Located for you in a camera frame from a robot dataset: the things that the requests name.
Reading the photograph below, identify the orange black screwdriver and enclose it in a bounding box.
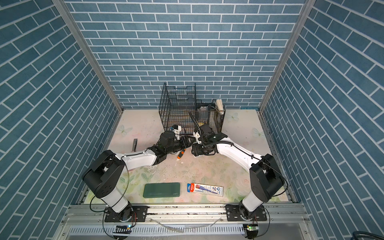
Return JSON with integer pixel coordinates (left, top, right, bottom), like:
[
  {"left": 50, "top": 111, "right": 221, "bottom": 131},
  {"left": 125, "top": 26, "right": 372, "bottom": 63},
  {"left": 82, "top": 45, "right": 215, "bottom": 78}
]
[{"left": 177, "top": 149, "right": 186, "bottom": 160}]

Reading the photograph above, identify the black wire mesh basket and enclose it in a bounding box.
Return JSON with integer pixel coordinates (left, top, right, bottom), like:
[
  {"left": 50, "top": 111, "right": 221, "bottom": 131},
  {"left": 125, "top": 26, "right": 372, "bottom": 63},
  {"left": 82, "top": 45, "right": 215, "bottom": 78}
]
[{"left": 159, "top": 84, "right": 226, "bottom": 135}]

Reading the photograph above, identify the dark green rectangular case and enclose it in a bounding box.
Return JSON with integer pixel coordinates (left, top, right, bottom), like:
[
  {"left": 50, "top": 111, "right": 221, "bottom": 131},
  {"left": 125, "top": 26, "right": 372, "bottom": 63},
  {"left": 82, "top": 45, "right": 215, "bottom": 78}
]
[{"left": 143, "top": 183, "right": 181, "bottom": 199}]

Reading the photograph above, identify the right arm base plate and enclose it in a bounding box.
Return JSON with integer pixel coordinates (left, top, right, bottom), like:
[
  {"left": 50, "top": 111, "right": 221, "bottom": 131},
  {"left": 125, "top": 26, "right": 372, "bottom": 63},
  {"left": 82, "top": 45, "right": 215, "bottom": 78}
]
[{"left": 225, "top": 204, "right": 267, "bottom": 222}]

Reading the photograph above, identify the aluminium front rail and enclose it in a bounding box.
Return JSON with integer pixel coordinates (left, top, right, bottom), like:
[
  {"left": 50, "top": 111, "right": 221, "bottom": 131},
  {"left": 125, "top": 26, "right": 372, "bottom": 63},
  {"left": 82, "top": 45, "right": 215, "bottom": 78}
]
[{"left": 62, "top": 202, "right": 310, "bottom": 226}]

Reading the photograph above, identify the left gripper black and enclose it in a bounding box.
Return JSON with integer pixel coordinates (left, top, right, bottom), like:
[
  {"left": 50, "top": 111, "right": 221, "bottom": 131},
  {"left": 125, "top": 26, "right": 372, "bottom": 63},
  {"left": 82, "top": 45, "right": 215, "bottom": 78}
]
[{"left": 164, "top": 135, "right": 196, "bottom": 155}]

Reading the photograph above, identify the white block in basket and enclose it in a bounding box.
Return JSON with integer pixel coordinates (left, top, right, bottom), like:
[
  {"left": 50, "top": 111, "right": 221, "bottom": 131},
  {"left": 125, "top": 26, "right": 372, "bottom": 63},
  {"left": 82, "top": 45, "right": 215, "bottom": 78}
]
[{"left": 216, "top": 99, "right": 225, "bottom": 115}]

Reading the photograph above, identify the black corrugated cable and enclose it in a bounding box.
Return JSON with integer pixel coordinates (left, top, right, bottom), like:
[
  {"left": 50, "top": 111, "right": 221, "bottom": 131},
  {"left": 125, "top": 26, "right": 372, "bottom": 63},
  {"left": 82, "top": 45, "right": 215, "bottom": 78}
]
[{"left": 188, "top": 111, "right": 201, "bottom": 136}]

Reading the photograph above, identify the pink handled scraper tool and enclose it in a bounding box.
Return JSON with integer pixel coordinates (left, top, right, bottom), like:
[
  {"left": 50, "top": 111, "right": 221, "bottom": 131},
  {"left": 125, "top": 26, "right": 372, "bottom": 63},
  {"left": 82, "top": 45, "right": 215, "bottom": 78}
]
[{"left": 132, "top": 139, "right": 138, "bottom": 152}]

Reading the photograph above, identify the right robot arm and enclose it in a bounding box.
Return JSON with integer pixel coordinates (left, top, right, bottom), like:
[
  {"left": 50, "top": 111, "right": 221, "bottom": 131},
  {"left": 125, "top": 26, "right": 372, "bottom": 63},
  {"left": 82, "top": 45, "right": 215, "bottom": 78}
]
[{"left": 192, "top": 124, "right": 286, "bottom": 220}]

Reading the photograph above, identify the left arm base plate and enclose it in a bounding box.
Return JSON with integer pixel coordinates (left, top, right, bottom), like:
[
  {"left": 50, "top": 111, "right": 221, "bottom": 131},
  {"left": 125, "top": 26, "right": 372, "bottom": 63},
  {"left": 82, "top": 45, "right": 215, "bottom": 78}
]
[{"left": 104, "top": 205, "right": 149, "bottom": 224}]

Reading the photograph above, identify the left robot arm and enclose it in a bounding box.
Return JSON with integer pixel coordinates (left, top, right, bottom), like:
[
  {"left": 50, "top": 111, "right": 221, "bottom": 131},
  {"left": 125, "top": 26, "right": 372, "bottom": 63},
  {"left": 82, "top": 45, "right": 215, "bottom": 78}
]
[{"left": 82, "top": 131, "right": 194, "bottom": 214}]

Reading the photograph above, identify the toothpaste box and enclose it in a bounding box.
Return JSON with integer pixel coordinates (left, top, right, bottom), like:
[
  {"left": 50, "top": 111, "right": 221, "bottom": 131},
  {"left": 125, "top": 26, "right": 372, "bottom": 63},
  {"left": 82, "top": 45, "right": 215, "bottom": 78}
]
[{"left": 187, "top": 183, "right": 224, "bottom": 197}]

